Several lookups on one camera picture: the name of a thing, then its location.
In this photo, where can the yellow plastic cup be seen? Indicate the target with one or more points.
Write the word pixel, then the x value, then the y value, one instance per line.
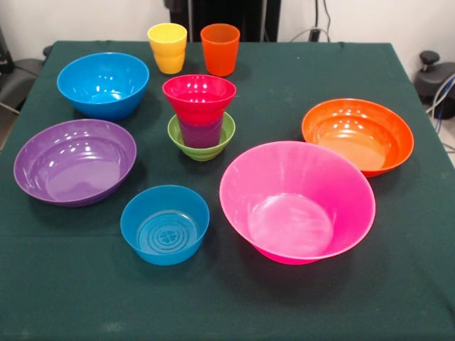
pixel 167 53

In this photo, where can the large blue plastic bowl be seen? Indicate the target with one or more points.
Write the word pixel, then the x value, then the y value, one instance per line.
pixel 103 92

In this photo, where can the purple plastic cup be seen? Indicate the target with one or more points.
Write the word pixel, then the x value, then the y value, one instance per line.
pixel 200 136

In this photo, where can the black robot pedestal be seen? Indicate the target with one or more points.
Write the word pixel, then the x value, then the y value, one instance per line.
pixel 249 17

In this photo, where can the orange plastic cup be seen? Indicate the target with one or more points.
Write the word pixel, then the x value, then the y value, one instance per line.
pixel 218 49

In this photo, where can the black chair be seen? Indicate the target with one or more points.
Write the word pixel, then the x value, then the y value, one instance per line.
pixel 17 78

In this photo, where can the dark green tablecloth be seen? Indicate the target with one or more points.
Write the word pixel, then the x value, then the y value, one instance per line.
pixel 227 302

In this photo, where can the small blue plastic bowl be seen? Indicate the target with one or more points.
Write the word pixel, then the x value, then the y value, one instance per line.
pixel 163 231

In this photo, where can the orange plastic bowl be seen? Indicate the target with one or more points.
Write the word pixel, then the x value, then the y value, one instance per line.
pixel 355 138

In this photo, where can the purple plastic bowl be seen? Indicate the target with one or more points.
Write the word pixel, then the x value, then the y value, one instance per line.
pixel 71 167

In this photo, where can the pink plastic bowl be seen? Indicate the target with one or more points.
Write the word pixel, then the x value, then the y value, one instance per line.
pixel 295 213

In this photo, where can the green plastic bowl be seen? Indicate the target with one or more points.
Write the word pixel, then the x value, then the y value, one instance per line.
pixel 206 154

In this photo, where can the red plastic bowl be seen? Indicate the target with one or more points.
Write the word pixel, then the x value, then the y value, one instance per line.
pixel 199 103

